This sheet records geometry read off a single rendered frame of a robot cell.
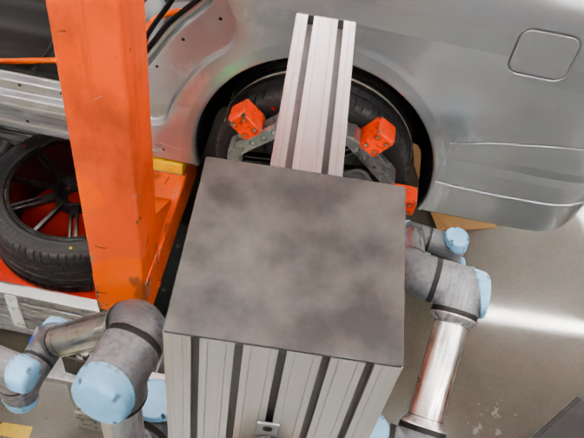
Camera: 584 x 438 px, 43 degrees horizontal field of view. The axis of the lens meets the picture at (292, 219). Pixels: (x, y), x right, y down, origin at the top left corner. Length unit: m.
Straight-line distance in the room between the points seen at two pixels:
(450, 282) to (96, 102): 0.94
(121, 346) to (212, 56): 1.14
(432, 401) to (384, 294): 1.06
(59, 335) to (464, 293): 0.94
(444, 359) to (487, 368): 1.40
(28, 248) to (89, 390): 1.43
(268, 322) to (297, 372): 0.07
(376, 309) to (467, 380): 2.41
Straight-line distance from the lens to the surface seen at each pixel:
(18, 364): 1.67
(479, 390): 3.20
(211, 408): 0.92
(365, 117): 2.33
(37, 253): 2.77
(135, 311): 1.46
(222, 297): 0.80
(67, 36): 1.70
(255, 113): 2.33
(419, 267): 1.87
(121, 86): 1.74
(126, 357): 1.41
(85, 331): 1.63
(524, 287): 3.55
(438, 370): 1.87
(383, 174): 2.38
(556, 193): 2.58
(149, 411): 1.81
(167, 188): 2.67
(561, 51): 2.20
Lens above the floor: 2.70
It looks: 51 degrees down
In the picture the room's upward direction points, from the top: 10 degrees clockwise
